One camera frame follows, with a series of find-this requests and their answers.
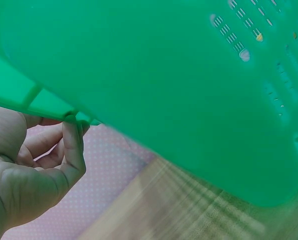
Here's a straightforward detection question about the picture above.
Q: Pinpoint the person's left hand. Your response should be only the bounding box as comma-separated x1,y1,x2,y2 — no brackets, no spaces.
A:
0,104,90,240

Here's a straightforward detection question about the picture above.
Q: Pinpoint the green plastic basket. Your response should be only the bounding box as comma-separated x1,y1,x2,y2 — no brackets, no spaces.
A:
0,0,298,208

